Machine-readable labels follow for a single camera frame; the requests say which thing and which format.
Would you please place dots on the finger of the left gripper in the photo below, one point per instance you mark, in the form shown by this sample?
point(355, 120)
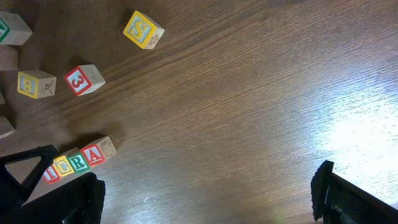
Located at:
point(15, 194)

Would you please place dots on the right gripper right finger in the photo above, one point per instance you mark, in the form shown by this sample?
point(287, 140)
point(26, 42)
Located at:
point(337, 201)

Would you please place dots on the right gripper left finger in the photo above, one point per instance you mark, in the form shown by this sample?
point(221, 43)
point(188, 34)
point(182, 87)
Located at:
point(79, 201)

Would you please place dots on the green letter R block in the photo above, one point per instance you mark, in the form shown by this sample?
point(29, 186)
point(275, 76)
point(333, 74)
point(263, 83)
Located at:
point(78, 163)

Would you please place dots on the red letter I block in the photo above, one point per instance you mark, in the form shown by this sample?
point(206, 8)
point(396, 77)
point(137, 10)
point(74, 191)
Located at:
point(51, 175)

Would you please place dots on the yellow letter C block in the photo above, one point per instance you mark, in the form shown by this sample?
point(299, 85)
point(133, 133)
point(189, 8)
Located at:
point(62, 165)

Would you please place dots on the red letter A block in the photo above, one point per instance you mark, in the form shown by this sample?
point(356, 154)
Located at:
point(99, 151)

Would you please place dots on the red letter U block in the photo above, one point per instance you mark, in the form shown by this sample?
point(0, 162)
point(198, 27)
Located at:
point(6, 127)

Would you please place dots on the yellow block centre right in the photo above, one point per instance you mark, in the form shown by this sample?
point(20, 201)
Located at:
point(36, 84)

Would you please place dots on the red number 3 block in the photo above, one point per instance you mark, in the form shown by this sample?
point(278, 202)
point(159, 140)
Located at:
point(84, 79)

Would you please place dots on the green letter N block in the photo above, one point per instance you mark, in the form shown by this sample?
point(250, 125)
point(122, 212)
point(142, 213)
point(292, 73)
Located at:
point(14, 31)

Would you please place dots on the yellow letter S block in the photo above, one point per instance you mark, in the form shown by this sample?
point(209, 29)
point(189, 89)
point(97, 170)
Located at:
point(143, 31)

